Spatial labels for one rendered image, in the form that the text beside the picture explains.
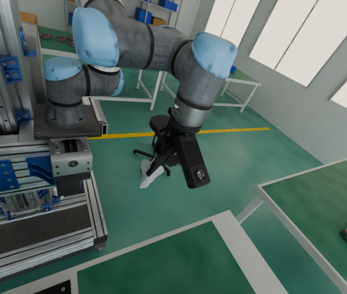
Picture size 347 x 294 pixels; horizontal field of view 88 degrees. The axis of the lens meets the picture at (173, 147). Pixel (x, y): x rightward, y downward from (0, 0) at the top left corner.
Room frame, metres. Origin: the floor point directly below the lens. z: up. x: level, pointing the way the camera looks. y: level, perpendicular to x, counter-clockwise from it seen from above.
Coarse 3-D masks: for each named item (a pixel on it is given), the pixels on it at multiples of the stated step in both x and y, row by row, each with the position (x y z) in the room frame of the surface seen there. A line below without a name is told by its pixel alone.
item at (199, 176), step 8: (184, 136) 0.32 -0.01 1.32; (192, 136) 0.33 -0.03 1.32; (176, 144) 0.31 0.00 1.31; (184, 144) 0.30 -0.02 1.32; (192, 144) 0.32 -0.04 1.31; (184, 152) 0.29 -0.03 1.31; (192, 152) 0.30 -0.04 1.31; (200, 152) 0.31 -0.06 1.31; (184, 160) 0.28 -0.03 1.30; (192, 160) 0.28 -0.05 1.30; (200, 160) 0.30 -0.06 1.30; (184, 168) 0.27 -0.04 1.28; (192, 168) 0.27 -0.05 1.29; (200, 168) 0.28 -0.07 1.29; (192, 176) 0.26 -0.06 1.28; (200, 176) 0.26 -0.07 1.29; (208, 176) 0.28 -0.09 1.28; (192, 184) 0.25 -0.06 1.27; (200, 184) 0.25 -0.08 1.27
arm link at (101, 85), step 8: (88, 64) 0.62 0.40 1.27; (96, 72) 0.61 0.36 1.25; (104, 72) 0.62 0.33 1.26; (112, 72) 0.64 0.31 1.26; (120, 72) 0.70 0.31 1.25; (96, 80) 0.61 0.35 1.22; (104, 80) 0.62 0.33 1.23; (112, 80) 0.65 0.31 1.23; (120, 80) 0.68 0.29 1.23; (96, 88) 0.60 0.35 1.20; (104, 88) 0.63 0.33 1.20; (112, 88) 0.65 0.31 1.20; (120, 88) 0.68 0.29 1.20
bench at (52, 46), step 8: (40, 32) 2.24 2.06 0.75; (48, 32) 2.35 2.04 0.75; (56, 32) 2.46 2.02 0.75; (64, 32) 2.59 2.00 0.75; (40, 40) 1.99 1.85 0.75; (48, 40) 2.08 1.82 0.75; (56, 40) 2.17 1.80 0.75; (48, 48) 1.85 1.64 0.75; (56, 48) 1.93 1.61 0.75; (64, 48) 2.02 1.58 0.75; (72, 48) 2.11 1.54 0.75; (64, 56) 1.92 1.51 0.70; (72, 56) 1.97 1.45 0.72; (160, 72) 2.74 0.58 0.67; (136, 88) 3.33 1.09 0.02; (144, 88) 3.05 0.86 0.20; (88, 96) 2.12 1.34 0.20; (96, 96) 2.20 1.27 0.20; (104, 96) 2.28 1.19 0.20; (152, 96) 2.74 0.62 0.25; (152, 104) 2.73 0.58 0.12
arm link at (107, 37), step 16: (80, 0) 0.32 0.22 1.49; (96, 0) 0.32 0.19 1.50; (112, 0) 0.33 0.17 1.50; (80, 16) 0.26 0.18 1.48; (96, 16) 0.28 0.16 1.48; (112, 16) 0.30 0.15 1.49; (80, 32) 0.26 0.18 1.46; (96, 32) 0.26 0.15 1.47; (112, 32) 0.28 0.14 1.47; (128, 32) 0.30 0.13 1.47; (144, 32) 0.33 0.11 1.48; (80, 48) 0.26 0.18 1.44; (96, 48) 0.26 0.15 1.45; (112, 48) 0.28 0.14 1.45; (128, 48) 0.29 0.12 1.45; (144, 48) 0.32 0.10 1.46; (96, 64) 0.27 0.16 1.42; (112, 64) 0.29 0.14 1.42; (128, 64) 0.30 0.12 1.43; (144, 64) 0.33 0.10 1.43
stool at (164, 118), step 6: (150, 120) 1.57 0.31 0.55; (156, 120) 1.59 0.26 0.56; (162, 120) 1.63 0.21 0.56; (168, 120) 1.68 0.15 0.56; (150, 126) 1.50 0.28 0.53; (156, 126) 1.49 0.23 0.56; (162, 126) 1.53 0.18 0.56; (138, 150) 1.60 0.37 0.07; (150, 156) 1.59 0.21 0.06; (156, 156) 1.59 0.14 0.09; (168, 174) 1.45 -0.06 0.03
